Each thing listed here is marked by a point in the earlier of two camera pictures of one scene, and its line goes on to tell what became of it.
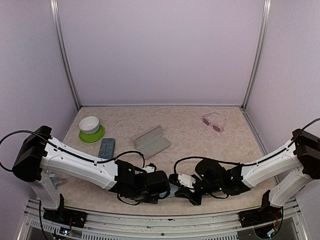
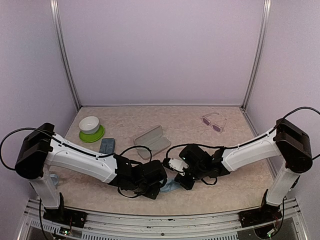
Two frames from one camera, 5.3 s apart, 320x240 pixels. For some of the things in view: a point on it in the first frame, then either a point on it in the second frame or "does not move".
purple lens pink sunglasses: x=216 y=127 does not move
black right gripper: x=185 y=192 to x=188 y=185
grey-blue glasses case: x=107 y=148 does not move
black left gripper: x=152 y=200 to x=153 y=194
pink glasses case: x=152 y=142 does not move
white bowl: x=89 y=125 does not move
